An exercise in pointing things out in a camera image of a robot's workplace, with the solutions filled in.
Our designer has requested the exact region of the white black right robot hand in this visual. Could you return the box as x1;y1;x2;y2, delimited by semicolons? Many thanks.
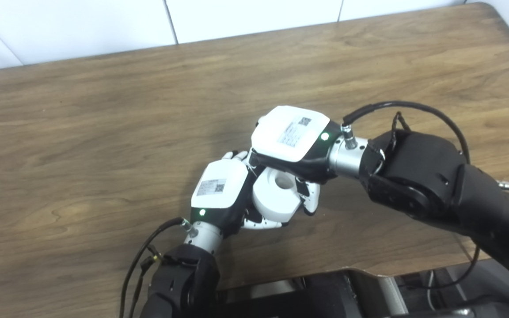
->
248;105;343;217

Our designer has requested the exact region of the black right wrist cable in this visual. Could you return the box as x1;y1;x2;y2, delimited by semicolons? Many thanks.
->
342;101;480;290

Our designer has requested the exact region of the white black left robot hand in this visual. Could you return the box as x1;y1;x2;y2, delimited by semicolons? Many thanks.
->
190;151;284;237

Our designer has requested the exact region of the round white plastic piece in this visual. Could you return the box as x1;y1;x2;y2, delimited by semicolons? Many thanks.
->
252;167;303;223

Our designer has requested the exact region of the dark robot torso base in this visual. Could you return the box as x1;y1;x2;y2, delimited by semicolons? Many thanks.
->
217;258;509;318

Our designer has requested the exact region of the thin black left arm wire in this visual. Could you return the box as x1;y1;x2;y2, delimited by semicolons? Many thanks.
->
129;245;164;318

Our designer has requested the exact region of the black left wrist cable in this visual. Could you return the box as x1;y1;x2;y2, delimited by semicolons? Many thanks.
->
119;217;193;318

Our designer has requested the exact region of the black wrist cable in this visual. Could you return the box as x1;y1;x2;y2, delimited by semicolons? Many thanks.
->
342;101;480;290
119;217;193;318

